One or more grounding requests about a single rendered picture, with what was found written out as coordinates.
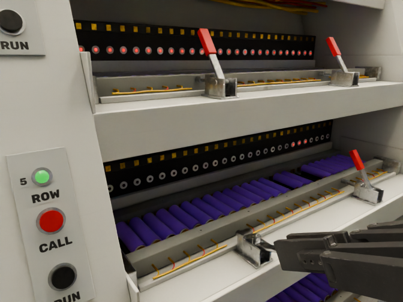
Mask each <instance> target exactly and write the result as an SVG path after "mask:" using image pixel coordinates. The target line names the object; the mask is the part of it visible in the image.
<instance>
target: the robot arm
mask: <svg viewBox="0 0 403 302"><path fill-rule="evenodd" d="M286 238H287V239H281V240H276V241H274V242H273V243H274V246H275V250H276V253H277V255H278V259H279V263H280V265H281V268H282V270H284V271H298V272H307V273H322V274H326V277H327V280H328V282H329V286H330V287H331V288H335V289H340V290H343V291H347V292H351V293H354V294H359V295H363V296H366V297H371V298H375V299H378V300H382V301H386V302H403V220H402V221H392V222H382V223H376V222H374V223H371V224H369V225H368V226H367V229H355V230H353V231H352V232H350V235H348V232H347V231H329V232H302V233H291V234H289V235H287V236H286Z"/></svg>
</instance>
